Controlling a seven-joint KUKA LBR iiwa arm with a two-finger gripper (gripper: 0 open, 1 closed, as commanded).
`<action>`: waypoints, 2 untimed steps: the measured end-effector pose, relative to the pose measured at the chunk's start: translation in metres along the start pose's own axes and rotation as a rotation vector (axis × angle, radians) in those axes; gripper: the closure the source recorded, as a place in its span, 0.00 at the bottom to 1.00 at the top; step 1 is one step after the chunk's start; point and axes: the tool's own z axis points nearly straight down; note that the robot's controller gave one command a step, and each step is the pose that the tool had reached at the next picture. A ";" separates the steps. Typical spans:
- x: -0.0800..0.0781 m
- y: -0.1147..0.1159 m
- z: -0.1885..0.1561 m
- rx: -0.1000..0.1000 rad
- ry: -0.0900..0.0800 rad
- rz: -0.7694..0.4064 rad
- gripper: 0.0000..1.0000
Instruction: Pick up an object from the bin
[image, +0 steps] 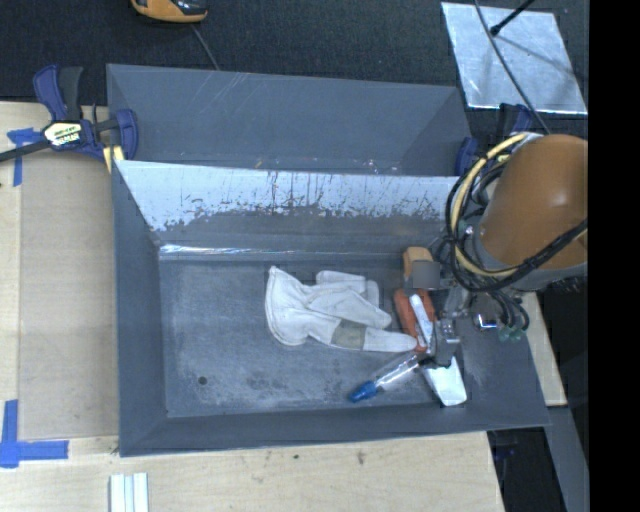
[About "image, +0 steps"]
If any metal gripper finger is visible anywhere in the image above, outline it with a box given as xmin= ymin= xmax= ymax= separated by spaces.
xmin=426 ymin=319 xmax=450 ymax=367
xmin=441 ymin=334 xmax=462 ymax=370

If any grey metal bin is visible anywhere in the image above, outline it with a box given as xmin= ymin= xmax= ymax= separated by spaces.
xmin=104 ymin=63 xmax=552 ymax=458

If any clear tube with blue cap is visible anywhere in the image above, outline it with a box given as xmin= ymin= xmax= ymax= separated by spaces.
xmin=347 ymin=351 xmax=427 ymax=404

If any white flat wedge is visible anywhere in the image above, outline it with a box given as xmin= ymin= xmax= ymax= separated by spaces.
xmin=421 ymin=356 xmax=469 ymax=408

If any white work glove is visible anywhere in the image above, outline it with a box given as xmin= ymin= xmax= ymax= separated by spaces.
xmin=264 ymin=265 xmax=419 ymax=354

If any white stick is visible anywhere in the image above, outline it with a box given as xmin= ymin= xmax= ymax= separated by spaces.
xmin=408 ymin=293 xmax=434 ymax=347

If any pale wood board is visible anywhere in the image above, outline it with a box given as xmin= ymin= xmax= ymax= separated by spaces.
xmin=18 ymin=104 xmax=121 ymax=442

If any orange-red flat tool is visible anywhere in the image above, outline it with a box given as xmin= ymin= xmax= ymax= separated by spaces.
xmin=392 ymin=288 xmax=437 ymax=352

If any orange block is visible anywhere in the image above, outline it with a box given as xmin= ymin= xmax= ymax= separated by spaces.
xmin=402 ymin=245 xmax=435 ymax=282

